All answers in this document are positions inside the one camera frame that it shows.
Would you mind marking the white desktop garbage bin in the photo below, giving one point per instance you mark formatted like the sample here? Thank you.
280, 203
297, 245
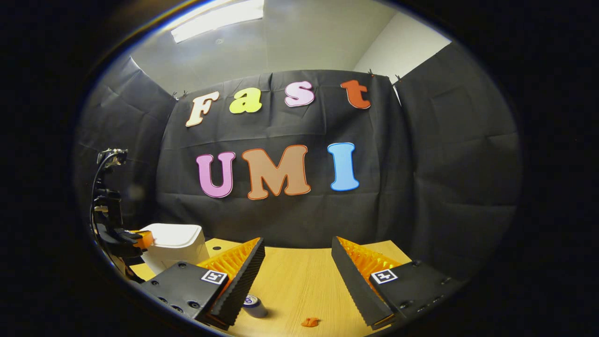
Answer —
175, 243

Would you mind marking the wooden desktop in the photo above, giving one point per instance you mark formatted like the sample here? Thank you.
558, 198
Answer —
299, 281

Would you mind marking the black backdrop cloth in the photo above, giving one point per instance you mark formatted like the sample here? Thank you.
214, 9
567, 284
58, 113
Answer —
281, 220

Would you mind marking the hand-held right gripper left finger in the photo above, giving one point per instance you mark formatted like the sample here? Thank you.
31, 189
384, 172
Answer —
245, 281

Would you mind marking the ceiling light panel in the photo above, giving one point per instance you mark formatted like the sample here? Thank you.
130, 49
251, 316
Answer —
215, 18

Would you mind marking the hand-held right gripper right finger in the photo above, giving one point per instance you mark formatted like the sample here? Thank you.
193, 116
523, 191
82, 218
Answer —
355, 285

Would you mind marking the blue pop can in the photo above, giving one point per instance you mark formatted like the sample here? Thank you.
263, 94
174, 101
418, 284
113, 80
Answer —
255, 306

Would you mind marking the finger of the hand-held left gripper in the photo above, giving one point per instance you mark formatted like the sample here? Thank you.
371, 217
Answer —
146, 239

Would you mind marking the orange paper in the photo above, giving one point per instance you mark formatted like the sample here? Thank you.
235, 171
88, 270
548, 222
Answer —
310, 322

